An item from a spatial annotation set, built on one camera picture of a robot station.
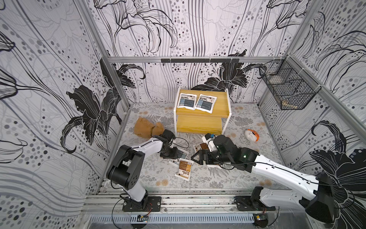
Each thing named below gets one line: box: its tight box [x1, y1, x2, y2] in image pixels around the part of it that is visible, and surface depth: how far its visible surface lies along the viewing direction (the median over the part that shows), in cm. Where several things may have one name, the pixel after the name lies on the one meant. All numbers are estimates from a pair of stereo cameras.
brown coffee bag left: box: [174, 157, 194, 182], surface depth 84 cm
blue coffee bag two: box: [194, 93, 218, 114], surface depth 75 cm
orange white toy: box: [244, 128, 260, 142], surface depth 95 cm
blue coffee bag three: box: [168, 148, 190, 167], surface depth 90 cm
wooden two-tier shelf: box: [173, 87, 233, 137], surface depth 78 cm
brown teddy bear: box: [133, 116, 165, 139], surface depth 95 cm
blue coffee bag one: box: [176, 92, 198, 111], surface depth 76 cm
